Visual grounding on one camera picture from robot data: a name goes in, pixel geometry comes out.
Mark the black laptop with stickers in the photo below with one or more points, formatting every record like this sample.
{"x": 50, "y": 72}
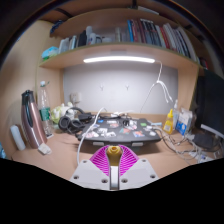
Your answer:
{"x": 120, "y": 136}

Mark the wooden shelf unit with books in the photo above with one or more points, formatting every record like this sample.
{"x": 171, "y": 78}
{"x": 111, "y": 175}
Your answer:
{"x": 66, "y": 60}

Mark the white and green plush toy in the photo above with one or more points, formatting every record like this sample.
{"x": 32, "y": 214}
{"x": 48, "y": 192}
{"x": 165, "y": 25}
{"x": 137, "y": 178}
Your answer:
{"x": 57, "y": 113}

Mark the white light bar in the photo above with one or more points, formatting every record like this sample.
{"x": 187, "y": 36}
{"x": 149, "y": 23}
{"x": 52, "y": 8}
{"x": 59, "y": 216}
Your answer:
{"x": 118, "y": 59}

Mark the yellow squeeze bottle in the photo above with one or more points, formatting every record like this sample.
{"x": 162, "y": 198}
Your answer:
{"x": 168, "y": 125}

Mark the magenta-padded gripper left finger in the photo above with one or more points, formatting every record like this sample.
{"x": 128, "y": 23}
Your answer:
{"x": 90, "y": 171}

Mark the white wall outlet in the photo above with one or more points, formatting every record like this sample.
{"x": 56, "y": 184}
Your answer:
{"x": 75, "y": 97}

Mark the clear pump bottle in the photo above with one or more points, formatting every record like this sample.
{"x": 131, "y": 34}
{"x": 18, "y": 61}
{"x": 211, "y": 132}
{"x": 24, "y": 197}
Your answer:
{"x": 175, "y": 113}

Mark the white cylinder tube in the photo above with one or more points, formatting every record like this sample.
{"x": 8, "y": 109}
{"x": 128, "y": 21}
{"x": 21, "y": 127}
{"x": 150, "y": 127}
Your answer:
{"x": 17, "y": 137}

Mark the blue and white box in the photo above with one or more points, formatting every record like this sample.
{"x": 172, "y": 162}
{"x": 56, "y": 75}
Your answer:
{"x": 182, "y": 125}

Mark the black monitor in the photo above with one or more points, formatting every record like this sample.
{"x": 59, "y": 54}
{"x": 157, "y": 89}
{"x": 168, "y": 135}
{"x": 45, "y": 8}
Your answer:
{"x": 213, "y": 100}

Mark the white wall hook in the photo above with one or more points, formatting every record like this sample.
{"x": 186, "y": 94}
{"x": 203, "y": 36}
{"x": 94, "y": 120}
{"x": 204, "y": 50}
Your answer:
{"x": 102, "y": 87}
{"x": 127, "y": 87}

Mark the pink metal thermos bottle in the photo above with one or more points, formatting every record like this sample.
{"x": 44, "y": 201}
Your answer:
{"x": 33, "y": 126}

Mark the clear plastic water bottle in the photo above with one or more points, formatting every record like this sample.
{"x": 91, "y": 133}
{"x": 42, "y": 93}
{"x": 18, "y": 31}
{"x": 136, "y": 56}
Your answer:
{"x": 45, "y": 113}

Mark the small white block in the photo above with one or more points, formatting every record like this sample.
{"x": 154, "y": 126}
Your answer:
{"x": 44, "y": 149}

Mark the grey laptop stand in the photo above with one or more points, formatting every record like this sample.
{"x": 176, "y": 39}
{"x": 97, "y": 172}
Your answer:
{"x": 97, "y": 143}

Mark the black headphones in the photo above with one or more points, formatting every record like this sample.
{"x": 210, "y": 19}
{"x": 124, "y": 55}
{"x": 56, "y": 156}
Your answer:
{"x": 65, "y": 122}

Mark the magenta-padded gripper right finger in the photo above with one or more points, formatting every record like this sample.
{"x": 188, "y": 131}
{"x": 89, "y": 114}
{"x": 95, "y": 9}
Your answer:
{"x": 136, "y": 171}

